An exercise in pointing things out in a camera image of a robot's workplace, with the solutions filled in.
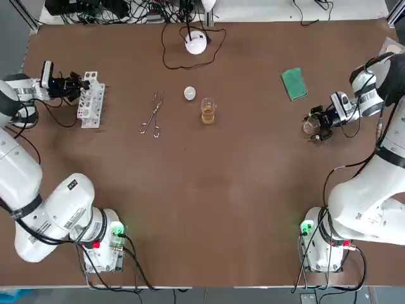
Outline white desk lamp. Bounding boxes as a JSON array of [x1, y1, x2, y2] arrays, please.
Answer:
[[180, 0, 218, 56]]

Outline green folded cloth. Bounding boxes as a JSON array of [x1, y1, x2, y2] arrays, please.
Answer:
[[280, 67, 309, 102]]

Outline small glass beaker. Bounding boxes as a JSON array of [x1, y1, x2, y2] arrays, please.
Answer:
[[302, 113, 321, 134]]

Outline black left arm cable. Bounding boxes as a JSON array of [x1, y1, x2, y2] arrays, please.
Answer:
[[0, 71, 85, 244]]

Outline metal crucible tongs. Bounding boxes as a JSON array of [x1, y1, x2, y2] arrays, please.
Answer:
[[139, 90, 165, 139]]

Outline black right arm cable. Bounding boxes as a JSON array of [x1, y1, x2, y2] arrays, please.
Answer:
[[321, 53, 399, 222]]

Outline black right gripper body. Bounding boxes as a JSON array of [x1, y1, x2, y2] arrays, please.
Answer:
[[318, 107, 342, 129]]

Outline glass beaker with yellow liquid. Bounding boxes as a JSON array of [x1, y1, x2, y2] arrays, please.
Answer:
[[200, 97, 219, 126]]

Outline white test tube rack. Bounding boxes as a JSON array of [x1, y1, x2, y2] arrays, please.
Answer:
[[76, 71, 106, 130]]

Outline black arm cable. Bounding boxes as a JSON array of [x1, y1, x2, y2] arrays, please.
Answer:
[[321, 53, 399, 222], [0, 71, 85, 244]]

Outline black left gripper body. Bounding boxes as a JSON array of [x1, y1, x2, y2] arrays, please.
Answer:
[[47, 75, 73, 98]]

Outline tangle of desk cables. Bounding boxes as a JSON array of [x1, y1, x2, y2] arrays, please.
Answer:
[[44, 0, 205, 25]]

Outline black lamp cable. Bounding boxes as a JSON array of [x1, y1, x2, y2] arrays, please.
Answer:
[[161, 22, 227, 70]]

